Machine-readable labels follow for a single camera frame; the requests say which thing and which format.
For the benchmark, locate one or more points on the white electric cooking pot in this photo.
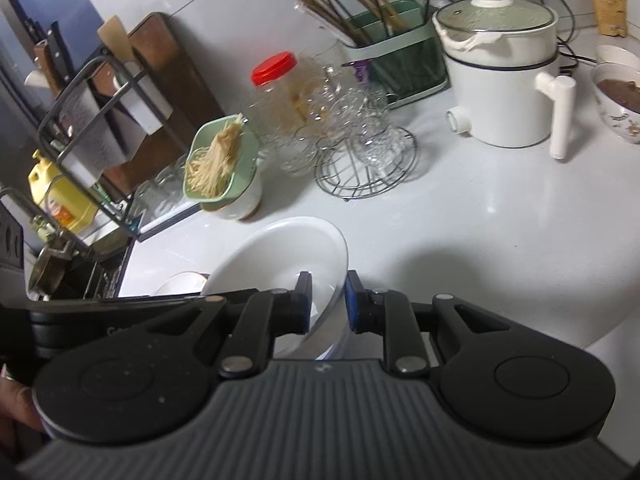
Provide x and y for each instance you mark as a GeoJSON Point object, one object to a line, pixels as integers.
{"type": "Point", "coordinates": [500, 95]}

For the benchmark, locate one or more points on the green colander basket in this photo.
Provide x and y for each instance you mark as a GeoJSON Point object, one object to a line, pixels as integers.
{"type": "Point", "coordinates": [215, 195]}

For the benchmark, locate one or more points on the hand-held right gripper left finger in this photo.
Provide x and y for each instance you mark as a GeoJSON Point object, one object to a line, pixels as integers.
{"type": "Point", "coordinates": [290, 310]}

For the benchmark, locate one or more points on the small purple tool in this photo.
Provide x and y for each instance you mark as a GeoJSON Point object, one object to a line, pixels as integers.
{"type": "Point", "coordinates": [361, 72]}

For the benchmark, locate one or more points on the green chopstick holder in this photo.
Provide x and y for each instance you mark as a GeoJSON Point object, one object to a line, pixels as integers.
{"type": "Point", "coordinates": [400, 65]}

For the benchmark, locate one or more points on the white rack container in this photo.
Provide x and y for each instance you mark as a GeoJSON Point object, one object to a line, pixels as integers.
{"type": "Point", "coordinates": [145, 105]}

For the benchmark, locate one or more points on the yellow detergent bottle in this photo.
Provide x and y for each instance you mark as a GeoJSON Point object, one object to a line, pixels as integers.
{"type": "Point", "coordinates": [65, 200]}

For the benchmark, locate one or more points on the small metal pot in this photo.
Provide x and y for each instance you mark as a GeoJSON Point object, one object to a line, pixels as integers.
{"type": "Point", "coordinates": [47, 270]}

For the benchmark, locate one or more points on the tall glass pitcher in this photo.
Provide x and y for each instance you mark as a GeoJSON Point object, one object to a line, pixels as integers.
{"type": "Point", "coordinates": [320, 85]}

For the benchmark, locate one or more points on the white floral plate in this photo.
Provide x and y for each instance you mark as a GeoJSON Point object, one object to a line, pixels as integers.
{"type": "Point", "coordinates": [180, 282]}

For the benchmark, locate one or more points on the yellow packet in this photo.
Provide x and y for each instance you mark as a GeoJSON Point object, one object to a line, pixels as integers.
{"type": "Point", "coordinates": [610, 7]}

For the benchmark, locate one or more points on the dark metal dish rack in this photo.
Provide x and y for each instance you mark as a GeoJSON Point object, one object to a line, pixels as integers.
{"type": "Point", "coordinates": [115, 67]}

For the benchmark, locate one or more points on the steel cleaver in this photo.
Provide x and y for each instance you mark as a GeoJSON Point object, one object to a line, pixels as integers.
{"type": "Point", "coordinates": [92, 130]}

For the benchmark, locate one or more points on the wooden spatula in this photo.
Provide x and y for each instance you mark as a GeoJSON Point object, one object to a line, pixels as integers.
{"type": "Point", "coordinates": [115, 37]}

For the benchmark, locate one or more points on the black sink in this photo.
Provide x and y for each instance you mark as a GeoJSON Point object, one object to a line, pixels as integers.
{"type": "Point", "coordinates": [105, 272]}

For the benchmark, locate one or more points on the person's left hand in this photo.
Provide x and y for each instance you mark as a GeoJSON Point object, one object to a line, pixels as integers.
{"type": "Point", "coordinates": [17, 402]}

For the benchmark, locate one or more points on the enoki mushrooms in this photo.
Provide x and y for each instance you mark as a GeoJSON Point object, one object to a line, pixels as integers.
{"type": "Point", "coordinates": [217, 160]}

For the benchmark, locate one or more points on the white patterned bowl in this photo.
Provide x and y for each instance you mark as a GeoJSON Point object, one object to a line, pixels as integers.
{"type": "Point", "coordinates": [617, 55]}

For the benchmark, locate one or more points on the glass cup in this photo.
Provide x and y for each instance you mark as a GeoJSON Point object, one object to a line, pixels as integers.
{"type": "Point", "coordinates": [297, 157]}
{"type": "Point", "coordinates": [375, 145]}

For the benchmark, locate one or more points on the wooden cutting board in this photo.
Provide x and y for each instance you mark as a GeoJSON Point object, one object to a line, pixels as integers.
{"type": "Point", "coordinates": [170, 75]}

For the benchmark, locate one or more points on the patterned bowl with brown food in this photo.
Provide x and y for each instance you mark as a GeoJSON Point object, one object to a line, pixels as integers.
{"type": "Point", "coordinates": [620, 105]}

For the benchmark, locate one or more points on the bundle of chopsticks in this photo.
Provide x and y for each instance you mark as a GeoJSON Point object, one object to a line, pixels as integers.
{"type": "Point", "coordinates": [340, 10]}

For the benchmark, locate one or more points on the white ceramic bowl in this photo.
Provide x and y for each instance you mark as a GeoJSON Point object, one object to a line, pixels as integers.
{"type": "Point", "coordinates": [242, 200]}

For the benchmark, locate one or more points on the white tray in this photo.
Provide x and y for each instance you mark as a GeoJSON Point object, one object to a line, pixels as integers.
{"type": "Point", "coordinates": [165, 220]}

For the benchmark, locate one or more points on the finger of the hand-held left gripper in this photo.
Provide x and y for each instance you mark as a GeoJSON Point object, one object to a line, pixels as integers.
{"type": "Point", "coordinates": [165, 300]}

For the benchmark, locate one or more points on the clear drinking glass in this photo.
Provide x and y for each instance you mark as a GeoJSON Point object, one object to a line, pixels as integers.
{"type": "Point", "coordinates": [172, 180]}

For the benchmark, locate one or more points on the glass jar red lid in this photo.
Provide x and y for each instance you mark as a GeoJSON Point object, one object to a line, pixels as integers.
{"type": "Point", "coordinates": [272, 95]}

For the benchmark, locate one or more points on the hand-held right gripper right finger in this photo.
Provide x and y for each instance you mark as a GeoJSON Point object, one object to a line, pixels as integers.
{"type": "Point", "coordinates": [372, 310]}

